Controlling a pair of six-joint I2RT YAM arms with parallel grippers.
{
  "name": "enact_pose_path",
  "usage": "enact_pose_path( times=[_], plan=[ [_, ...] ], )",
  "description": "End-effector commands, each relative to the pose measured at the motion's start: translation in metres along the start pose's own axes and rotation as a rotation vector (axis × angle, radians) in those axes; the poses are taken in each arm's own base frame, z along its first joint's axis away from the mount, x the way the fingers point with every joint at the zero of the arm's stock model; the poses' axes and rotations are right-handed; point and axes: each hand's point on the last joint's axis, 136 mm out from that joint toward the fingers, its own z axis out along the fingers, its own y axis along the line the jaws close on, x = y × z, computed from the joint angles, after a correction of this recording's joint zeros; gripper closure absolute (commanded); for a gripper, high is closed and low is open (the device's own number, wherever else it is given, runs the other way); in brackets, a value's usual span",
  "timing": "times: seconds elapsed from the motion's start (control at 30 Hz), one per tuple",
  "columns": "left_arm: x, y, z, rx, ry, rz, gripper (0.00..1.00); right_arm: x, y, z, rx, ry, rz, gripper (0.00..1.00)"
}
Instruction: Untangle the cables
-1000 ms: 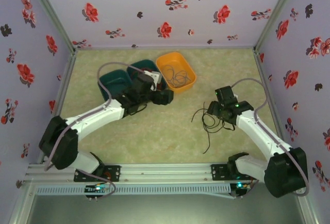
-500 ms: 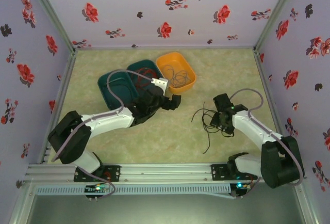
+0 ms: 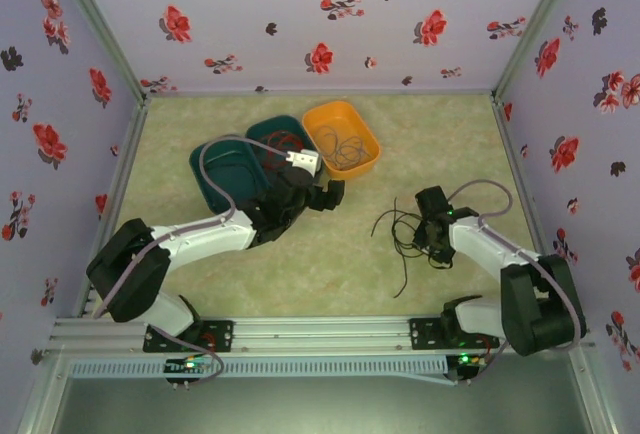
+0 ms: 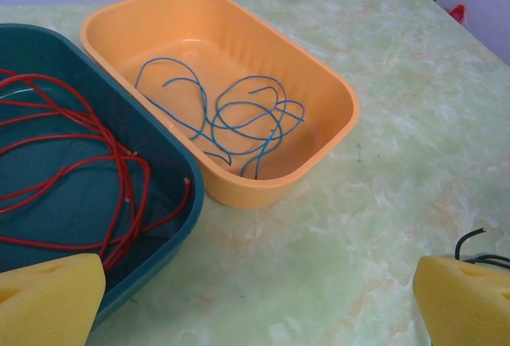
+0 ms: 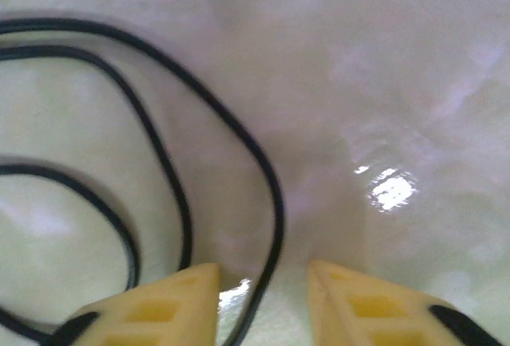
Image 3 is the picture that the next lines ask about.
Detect thin blue cable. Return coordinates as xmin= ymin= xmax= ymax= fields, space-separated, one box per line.
xmin=327 ymin=136 xmax=369 ymax=171

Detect coloured wires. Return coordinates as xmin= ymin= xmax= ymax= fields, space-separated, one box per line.
xmin=370 ymin=197 xmax=451 ymax=299

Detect thin brown-red cable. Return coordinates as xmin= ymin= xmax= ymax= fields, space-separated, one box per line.
xmin=262 ymin=141 xmax=301 ymax=171

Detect thin grey cable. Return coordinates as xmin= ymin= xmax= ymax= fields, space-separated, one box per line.
xmin=315 ymin=126 xmax=361 ymax=168

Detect thin red cable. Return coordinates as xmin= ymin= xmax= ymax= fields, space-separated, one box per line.
xmin=259 ymin=129 xmax=307 ymax=171

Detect teal plastic bin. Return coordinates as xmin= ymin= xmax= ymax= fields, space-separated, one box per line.
xmin=188 ymin=139 xmax=271 ymax=215
xmin=244 ymin=113 xmax=321 ymax=190

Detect orange plastic bin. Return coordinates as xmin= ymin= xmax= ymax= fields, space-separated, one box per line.
xmin=301 ymin=100 xmax=382 ymax=181

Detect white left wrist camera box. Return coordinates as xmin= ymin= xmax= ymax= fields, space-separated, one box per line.
xmin=285 ymin=150 xmax=321 ymax=176

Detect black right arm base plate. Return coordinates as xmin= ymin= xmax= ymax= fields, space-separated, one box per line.
xmin=408 ymin=317 xmax=501 ymax=350

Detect grey left arm cable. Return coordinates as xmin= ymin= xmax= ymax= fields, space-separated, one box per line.
xmin=91 ymin=134 xmax=291 ymax=386

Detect aluminium table side rail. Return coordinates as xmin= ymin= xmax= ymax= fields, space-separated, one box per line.
xmin=492 ymin=93 xmax=549 ymax=255
xmin=74 ymin=96 xmax=151 ymax=318

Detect aluminium table end rail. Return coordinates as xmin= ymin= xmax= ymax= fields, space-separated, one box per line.
xmin=144 ymin=87 xmax=496 ymax=99

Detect aluminium mounting rail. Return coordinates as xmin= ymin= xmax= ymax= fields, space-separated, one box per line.
xmin=49 ymin=314 xmax=594 ymax=355

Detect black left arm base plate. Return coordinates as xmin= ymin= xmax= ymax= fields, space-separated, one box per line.
xmin=143 ymin=320 xmax=235 ymax=354

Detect white slotted cable duct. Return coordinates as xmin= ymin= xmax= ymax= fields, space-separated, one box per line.
xmin=67 ymin=357 xmax=459 ymax=386

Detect aluminium lower frame bar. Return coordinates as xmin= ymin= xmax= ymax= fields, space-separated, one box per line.
xmin=569 ymin=348 xmax=624 ymax=434
xmin=14 ymin=348 xmax=69 ymax=434

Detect aluminium frame post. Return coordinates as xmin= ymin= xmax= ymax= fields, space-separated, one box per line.
xmin=47 ymin=0 xmax=150 ymax=101
xmin=492 ymin=0 xmax=586 ymax=100

